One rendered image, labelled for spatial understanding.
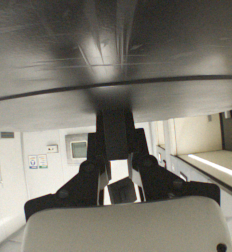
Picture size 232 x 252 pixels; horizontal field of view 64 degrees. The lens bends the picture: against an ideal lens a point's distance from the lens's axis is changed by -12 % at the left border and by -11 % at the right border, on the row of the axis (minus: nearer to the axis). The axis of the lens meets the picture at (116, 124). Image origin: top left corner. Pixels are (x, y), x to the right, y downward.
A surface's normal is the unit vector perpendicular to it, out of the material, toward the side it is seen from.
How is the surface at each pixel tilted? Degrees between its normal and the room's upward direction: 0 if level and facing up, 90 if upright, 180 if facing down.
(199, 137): 90
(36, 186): 90
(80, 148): 90
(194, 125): 90
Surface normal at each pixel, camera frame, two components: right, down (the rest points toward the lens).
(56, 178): -0.11, -0.04
